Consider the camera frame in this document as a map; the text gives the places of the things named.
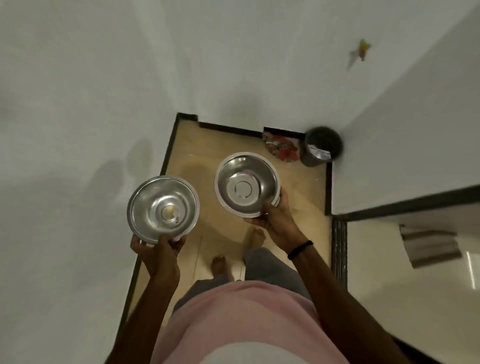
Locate person's right hand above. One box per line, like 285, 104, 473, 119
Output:
243, 187, 314, 256

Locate person's left hand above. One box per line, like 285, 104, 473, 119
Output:
130, 233, 187, 279

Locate steel bowl with food scrap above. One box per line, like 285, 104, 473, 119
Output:
127, 175, 200, 245

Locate person's right forearm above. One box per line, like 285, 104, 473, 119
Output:
289, 245, 413, 364

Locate person's left forearm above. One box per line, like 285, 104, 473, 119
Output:
106, 270, 181, 364

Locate person's right foot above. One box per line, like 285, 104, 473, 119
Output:
243, 226, 268, 249

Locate person's foot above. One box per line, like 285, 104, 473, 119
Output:
243, 226, 268, 249
211, 254, 234, 283

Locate red crumpled snack wrapper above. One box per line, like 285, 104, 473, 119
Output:
262, 131, 301, 163

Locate black wristband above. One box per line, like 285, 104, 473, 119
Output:
287, 240, 314, 261

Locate silver foil packet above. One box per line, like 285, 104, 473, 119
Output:
310, 145, 333, 163

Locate grey trousers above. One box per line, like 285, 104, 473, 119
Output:
172, 247, 313, 322

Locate dark round waste bin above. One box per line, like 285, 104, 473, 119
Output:
299, 126, 344, 168

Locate black door threshold strip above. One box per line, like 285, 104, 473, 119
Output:
331, 217, 349, 291

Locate person's left foot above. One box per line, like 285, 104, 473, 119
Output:
211, 254, 234, 283

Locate pink shirt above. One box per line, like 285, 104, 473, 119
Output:
150, 280, 351, 364

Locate yellow green wall hook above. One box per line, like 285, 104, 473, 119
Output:
357, 38, 373, 62

